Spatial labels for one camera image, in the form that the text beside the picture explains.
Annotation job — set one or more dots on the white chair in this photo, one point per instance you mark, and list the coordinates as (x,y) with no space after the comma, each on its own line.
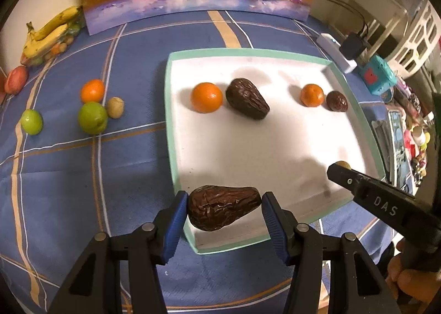
(375,0)

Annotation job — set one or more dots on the teal toy box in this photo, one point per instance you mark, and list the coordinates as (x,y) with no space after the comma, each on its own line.
(377,74)

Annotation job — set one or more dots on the olive brown small fruit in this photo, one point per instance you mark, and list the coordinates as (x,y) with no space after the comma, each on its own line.
(343,164)

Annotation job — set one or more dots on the white lattice furniture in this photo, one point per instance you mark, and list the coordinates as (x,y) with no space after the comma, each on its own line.
(420,41)

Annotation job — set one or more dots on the large green apple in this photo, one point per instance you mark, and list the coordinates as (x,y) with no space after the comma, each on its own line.
(92,117)

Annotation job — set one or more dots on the smartphone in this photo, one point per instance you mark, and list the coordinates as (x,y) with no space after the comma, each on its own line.
(398,141)

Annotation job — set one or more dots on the long dark avocado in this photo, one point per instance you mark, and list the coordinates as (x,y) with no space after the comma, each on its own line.
(224,207)

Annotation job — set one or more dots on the banana bunch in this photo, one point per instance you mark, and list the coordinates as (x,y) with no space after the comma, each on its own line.
(48,33)

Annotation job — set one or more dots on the blue plaid tablecloth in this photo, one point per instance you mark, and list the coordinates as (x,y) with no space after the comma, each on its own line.
(86,179)

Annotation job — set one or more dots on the orange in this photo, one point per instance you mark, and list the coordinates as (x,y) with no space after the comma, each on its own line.
(92,90)
(311,95)
(206,97)

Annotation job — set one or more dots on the pile of colourful trinkets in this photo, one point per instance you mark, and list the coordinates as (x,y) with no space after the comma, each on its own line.
(417,128)

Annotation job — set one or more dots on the person's right hand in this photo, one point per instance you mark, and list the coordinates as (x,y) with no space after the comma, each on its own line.
(410,283)

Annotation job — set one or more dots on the small dark avocado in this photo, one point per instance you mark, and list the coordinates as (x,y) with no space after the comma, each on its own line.
(337,101)

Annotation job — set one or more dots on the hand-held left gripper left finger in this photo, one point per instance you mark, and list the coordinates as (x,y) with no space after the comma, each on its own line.
(175,224)

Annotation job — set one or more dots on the teal rimmed white tray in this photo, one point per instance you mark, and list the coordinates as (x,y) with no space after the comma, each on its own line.
(262,148)

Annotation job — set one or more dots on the pale yellow small fruit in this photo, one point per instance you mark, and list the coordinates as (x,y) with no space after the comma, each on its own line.
(115,107)

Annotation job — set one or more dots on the red peach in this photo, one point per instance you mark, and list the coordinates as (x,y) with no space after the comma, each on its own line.
(16,79)

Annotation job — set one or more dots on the white power strip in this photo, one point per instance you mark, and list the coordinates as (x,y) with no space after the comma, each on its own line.
(332,50)

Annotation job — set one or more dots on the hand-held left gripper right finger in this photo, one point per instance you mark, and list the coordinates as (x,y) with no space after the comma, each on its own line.
(275,228)

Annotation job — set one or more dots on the glass dish of small fruits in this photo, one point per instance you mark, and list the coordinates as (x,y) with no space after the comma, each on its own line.
(58,48)

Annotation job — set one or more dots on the black power adapter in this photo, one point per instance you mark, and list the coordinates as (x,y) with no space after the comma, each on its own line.
(353,46)

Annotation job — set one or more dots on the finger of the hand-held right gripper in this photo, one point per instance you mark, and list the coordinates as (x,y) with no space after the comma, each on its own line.
(348,181)

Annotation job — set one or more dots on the small green apple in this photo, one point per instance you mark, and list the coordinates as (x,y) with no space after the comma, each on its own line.
(32,122)

